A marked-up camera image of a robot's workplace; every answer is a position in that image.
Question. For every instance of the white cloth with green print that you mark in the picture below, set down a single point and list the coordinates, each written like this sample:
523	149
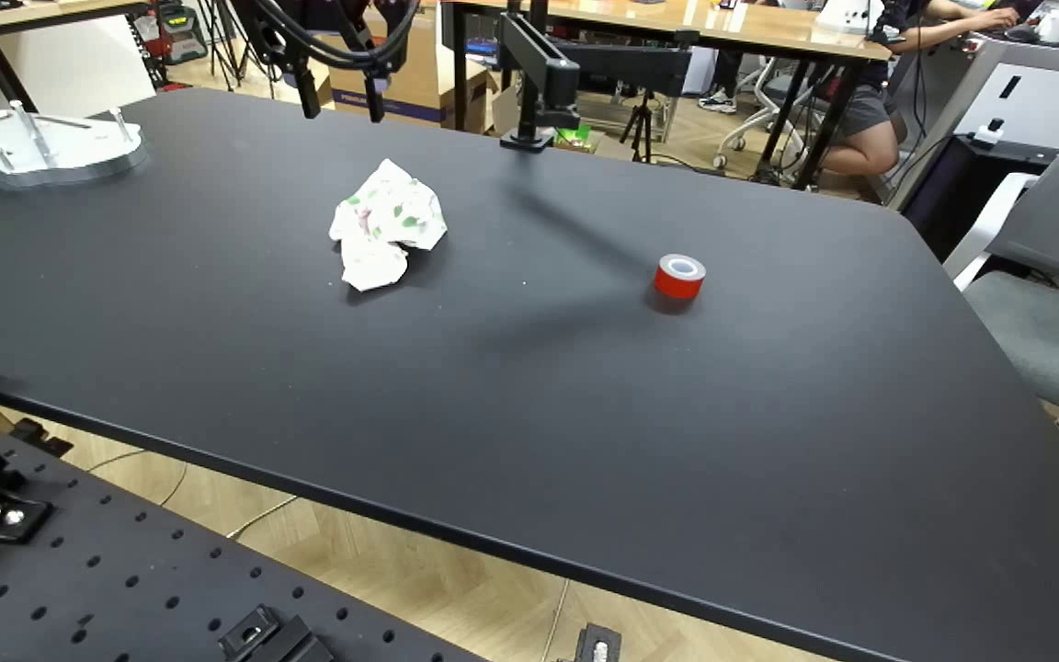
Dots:
386	224

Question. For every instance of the black clamp-on stand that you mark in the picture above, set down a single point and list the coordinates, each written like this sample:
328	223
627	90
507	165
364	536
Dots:
542	68

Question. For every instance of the brown cardboard box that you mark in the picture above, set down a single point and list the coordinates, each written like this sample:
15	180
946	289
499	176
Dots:
412	73

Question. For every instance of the small wooden desk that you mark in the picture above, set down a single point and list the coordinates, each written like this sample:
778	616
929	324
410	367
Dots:
15	15

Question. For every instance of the red tape roll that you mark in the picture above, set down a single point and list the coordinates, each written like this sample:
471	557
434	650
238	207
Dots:
678	279

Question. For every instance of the long wooden desk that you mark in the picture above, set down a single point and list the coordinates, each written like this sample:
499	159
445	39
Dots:
750	29

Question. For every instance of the seated person in black shirt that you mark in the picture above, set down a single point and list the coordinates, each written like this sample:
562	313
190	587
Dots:
873	121

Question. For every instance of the black perforated breadboard table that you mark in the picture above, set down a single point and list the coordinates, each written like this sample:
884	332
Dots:
125	565

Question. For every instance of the silver clamp piece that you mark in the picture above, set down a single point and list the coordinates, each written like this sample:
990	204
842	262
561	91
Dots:
597	644

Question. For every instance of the gray metal cabinet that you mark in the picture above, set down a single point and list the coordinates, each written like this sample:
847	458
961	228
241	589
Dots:
1018	112

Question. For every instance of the gray office chair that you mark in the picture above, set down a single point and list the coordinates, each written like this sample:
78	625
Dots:
1056	316

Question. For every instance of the black camera tripod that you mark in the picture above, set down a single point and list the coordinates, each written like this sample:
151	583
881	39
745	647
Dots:
640	121

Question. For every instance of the black square mounting bracket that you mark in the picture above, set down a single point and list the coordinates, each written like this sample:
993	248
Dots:
273	638

